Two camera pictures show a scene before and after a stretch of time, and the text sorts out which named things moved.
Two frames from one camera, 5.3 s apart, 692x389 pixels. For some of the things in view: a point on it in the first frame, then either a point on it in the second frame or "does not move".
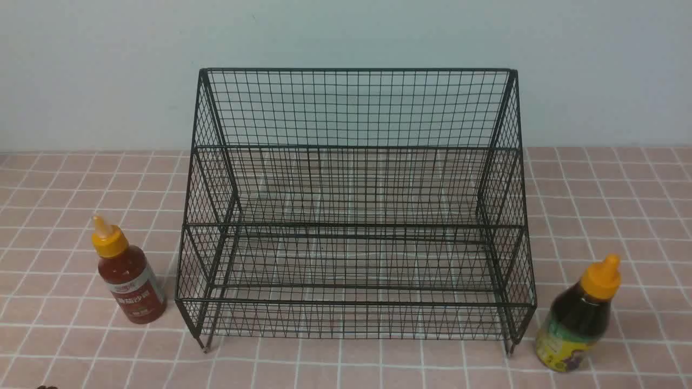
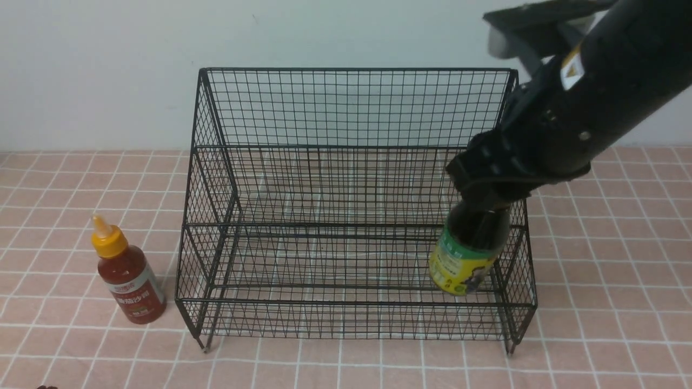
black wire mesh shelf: (356, 204) does not move
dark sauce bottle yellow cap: (577, 315) -> (475, 235)
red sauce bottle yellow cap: (126, 270) does not move
